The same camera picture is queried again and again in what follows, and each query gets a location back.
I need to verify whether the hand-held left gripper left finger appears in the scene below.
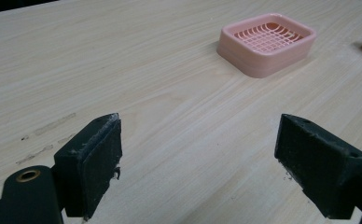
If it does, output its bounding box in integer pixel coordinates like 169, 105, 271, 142
53, 112, 123, 222

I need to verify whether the pink soap dish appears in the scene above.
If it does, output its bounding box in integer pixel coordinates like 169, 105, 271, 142
216, 12, 317, 79

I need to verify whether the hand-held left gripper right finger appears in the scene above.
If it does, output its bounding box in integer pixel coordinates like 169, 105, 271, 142
273, 113, 362, 220

